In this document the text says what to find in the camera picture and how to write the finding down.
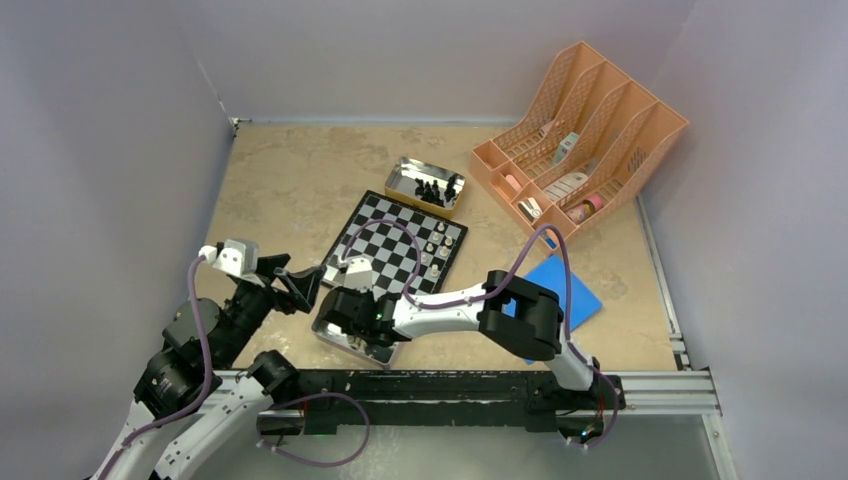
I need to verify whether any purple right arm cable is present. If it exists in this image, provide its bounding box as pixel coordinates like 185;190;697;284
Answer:
337;218;624;450

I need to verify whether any blue mat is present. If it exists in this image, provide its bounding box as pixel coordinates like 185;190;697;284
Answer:
523;255;603;333

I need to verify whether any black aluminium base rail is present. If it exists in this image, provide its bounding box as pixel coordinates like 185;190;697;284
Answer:
119;367;737;480

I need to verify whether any pink desk file organizer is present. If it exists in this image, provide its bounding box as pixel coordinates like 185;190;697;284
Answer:
469;42;689;253

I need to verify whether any black white chess board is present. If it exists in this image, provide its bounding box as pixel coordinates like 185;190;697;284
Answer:
324;190;468;297

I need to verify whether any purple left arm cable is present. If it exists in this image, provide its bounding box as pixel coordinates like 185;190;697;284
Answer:
95;254;372;480

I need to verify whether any black chess pieces pile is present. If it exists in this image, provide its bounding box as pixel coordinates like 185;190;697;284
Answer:
414;174;459;207

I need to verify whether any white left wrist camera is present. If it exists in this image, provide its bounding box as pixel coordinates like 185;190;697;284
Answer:
198;239;263;286

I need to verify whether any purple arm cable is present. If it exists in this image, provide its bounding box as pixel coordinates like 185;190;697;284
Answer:
95;254;372;480
337;218;624;450

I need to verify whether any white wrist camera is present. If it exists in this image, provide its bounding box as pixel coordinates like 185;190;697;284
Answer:
198;239;263;286
322;256;375;291

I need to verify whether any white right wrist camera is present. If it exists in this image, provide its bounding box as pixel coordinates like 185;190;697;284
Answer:
322;256;375;291

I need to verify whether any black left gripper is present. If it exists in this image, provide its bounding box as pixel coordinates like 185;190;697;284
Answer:
217;252;324;365

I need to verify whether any silver lilac metal tin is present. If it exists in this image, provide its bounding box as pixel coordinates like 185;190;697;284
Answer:
311;315;401;370

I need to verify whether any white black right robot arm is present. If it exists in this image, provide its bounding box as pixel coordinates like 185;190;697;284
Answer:
318;270;601;407

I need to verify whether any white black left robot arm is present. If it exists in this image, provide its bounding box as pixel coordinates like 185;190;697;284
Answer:
94;245;325;479

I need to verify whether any yellow metal tin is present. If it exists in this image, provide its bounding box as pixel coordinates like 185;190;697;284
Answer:
384;157;466;219

